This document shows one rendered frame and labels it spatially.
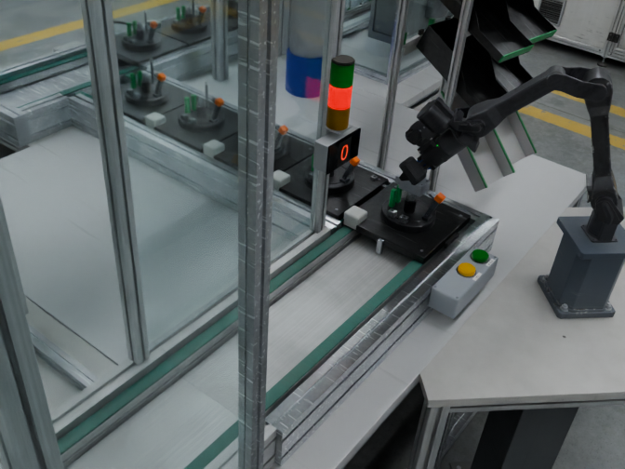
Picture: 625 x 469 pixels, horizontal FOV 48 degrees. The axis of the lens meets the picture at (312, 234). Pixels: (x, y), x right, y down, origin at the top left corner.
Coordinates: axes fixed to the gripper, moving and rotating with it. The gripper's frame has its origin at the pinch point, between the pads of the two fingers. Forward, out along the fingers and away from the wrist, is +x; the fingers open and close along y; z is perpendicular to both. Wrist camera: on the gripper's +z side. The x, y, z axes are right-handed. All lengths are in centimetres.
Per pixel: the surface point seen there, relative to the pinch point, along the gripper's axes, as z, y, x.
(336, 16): 34.5, 20.2, -23.1
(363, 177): 6.2, -8.1, 22.6
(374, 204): -1.5, 1.1, 16.7
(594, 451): -117, -50, 50
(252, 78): 19, 85, -58
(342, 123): 17.5, 20.1, -7.6
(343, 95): 21.8, 20.4, -12.7
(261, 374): -10, 83, -22
